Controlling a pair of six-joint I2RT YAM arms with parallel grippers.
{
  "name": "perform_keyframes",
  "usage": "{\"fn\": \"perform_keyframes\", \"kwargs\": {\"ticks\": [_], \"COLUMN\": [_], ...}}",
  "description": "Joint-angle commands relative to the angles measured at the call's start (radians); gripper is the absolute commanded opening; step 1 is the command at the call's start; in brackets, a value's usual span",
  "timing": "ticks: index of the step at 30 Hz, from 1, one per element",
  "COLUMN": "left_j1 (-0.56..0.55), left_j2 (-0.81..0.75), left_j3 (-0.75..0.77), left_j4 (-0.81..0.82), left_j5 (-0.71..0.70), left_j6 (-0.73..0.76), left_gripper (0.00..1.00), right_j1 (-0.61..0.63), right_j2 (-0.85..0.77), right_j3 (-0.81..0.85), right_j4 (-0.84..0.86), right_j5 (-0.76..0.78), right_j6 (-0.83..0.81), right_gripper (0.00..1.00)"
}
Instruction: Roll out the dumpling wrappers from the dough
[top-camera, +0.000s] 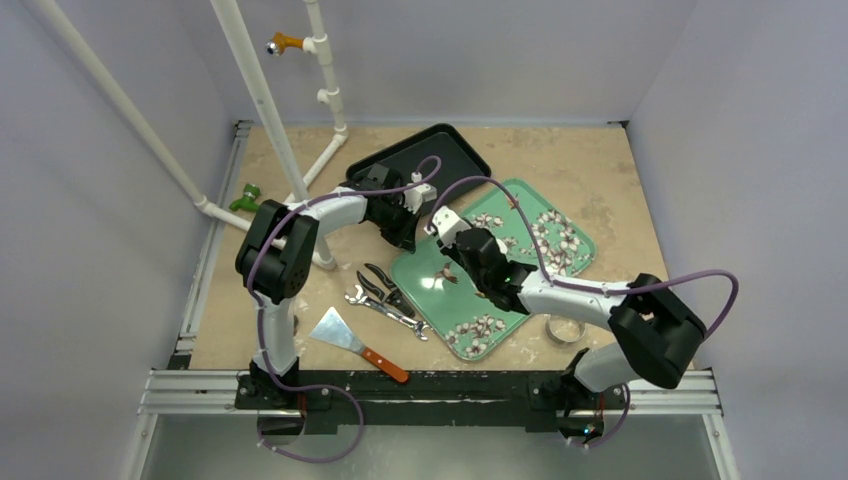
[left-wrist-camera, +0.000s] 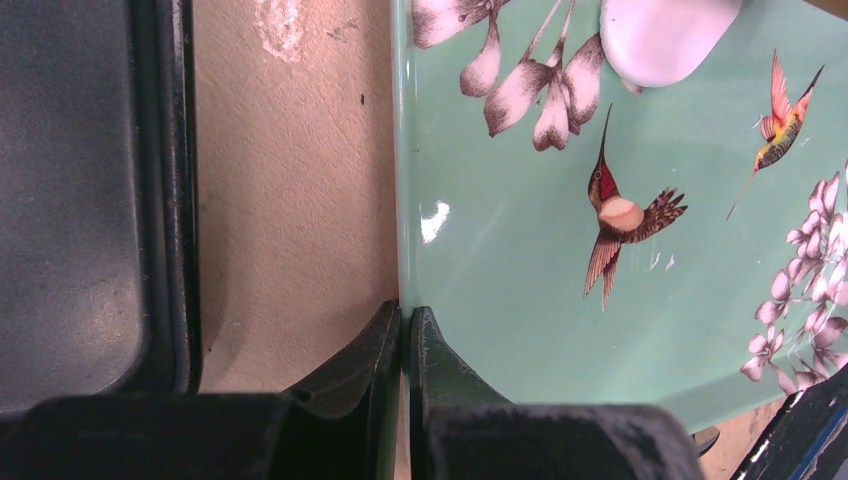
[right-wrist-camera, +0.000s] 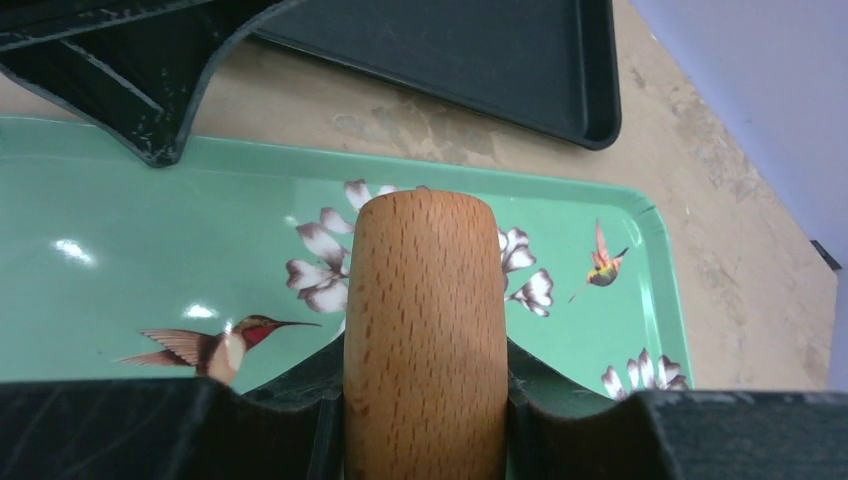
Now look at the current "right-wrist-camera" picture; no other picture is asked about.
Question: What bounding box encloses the wooden dough roller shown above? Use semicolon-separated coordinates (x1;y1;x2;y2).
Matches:
343;189;508;480

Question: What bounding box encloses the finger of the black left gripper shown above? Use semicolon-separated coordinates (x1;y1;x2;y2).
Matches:
1;0;297;167

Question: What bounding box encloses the black plastic tray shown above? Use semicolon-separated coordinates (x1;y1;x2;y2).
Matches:
256;0;622;151

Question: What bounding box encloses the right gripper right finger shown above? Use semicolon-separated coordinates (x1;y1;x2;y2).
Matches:
508;343;847;479

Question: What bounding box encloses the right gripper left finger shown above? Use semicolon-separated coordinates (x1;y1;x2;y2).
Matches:
1;338;344;479

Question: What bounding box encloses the green floral tray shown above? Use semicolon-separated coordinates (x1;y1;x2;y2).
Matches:
1;117;693;398

